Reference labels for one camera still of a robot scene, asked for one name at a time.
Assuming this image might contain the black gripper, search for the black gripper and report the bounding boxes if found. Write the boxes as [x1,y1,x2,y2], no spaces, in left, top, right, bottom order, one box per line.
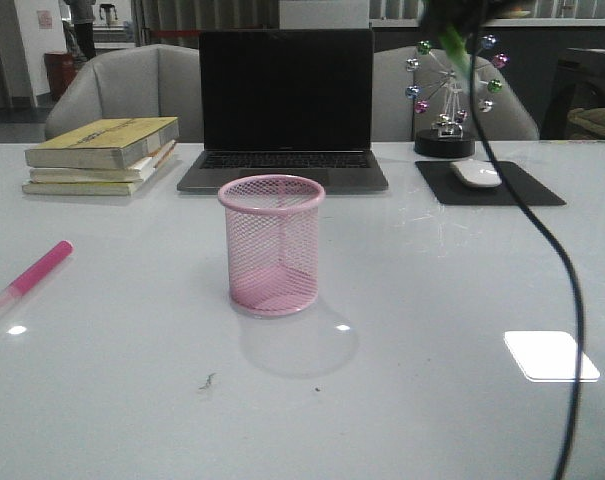
[420,0,512,36]

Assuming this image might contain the green highlighter pen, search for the green highlighter pen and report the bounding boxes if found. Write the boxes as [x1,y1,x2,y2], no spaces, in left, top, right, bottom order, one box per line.
[438,24,471,76]

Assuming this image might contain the pink highlighter pen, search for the pink highlighter pen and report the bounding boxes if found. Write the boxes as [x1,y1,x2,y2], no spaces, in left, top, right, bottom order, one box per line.
[0,240,74,320]

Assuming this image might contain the pink mesh pen holder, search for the pink mesh pen holder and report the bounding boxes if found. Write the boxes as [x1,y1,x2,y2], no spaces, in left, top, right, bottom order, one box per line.
[218,174,325,317]

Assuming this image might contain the right grey armchair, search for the right grey armchair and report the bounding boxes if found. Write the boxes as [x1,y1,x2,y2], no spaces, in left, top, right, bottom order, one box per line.
[371,46,539,142]

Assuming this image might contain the grey armchair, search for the grey armchair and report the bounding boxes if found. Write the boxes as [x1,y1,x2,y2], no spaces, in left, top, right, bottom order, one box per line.
[44,44,204,143]
[371,46,539,142]

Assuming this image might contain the ferris wheel desk toy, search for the ferris wheel desk toy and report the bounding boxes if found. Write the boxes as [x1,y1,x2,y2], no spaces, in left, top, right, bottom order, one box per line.
[405,33,510,159]

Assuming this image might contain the white computer mouse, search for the white computer mouse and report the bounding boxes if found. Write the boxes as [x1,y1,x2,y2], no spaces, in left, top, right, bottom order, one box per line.
[450,159,502,188]

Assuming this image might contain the black mouse pad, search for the black mouse pad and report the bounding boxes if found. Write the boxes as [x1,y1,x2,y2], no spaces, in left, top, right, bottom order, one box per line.
[415,161,566,206]

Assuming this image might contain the beige cushioned seat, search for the beige cushioned seat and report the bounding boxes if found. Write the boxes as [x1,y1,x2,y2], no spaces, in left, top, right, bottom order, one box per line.
[567,108,605,139]

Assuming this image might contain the grey open laptop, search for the grey open laptop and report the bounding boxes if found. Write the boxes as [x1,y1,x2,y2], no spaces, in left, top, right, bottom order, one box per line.
[177,29,388,194]

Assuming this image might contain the left grey armchair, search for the left grey armchair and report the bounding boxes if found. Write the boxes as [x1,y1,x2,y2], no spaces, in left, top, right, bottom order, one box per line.
[44,44,204,143]

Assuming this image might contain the middle white book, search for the middle white book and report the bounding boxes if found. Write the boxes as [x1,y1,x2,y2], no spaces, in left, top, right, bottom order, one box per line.
[30,140,177,183]

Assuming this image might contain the top yellow book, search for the top yellow book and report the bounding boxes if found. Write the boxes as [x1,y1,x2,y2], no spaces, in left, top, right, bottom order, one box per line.
[25,117,179,169]

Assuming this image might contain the yellow book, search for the yellow book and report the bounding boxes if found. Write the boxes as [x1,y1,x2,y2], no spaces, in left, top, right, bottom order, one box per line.
[22,152,174,196]
[25,117,179,169]

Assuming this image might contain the standing person in background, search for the standing person in background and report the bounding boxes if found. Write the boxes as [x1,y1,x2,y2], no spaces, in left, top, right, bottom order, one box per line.
[64,0,96,60]

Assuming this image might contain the red trash bin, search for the red trash bin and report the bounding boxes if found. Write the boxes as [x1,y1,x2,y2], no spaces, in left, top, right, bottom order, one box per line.
[44,52,76,101]

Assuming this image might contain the bottom yellow book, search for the bottom yellow book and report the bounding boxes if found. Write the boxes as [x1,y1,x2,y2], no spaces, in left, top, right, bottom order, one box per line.
[22,152,174,196]

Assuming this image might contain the black cable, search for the black cable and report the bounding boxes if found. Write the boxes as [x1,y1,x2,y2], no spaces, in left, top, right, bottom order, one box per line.
[467,0,586,480]

